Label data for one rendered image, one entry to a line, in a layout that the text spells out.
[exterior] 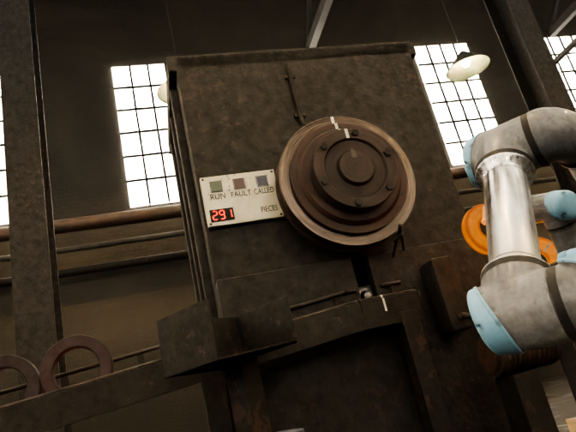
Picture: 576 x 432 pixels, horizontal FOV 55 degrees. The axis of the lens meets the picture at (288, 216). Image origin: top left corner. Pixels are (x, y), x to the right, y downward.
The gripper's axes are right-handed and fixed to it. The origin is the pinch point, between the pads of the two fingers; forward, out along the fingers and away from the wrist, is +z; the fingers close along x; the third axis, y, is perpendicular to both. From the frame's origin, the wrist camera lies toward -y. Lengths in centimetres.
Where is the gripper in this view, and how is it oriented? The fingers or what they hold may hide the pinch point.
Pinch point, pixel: (485, 223)
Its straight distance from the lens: 178.6
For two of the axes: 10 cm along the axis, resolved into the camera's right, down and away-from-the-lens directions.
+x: -9.6, 1.1, -2.5
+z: -2.4, 0.8, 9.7
